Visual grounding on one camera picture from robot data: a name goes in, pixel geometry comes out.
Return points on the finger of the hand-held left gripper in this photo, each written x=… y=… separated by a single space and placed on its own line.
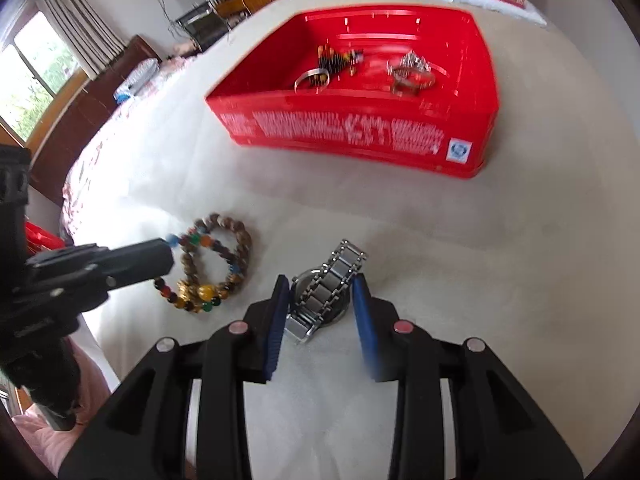
x=140 y=277
x=135 y=255

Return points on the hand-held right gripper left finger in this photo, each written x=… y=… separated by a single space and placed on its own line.
x=277 y=330

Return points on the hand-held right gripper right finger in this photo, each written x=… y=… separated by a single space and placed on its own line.
x=365 y=330

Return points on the silver metal wristwatch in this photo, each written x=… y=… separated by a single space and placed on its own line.
x=320 y=290

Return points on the red tin box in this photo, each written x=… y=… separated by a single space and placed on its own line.
x=350 y=135

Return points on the silver bangle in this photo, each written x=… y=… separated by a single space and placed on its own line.
x=300 y=79

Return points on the pink cloth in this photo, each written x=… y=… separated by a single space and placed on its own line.
x=95 y=375

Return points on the red plastic item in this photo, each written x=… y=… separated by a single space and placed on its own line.
x=42 y=235

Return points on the pink floral blanket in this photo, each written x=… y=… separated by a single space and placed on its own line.
x=105 y=150

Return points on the dark wooden headboard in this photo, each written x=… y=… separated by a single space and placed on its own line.
x=85 y=125

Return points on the striped pillow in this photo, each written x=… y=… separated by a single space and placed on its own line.
x=137 y=77

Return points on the window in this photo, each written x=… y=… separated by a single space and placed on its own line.
x=40 y=75

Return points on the beige curtain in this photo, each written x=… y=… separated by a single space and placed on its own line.
x=80 y=25

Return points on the black office chair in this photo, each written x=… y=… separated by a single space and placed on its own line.
x=202 y=27

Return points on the white folded towel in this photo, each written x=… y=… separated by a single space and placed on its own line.
x=525 y=12

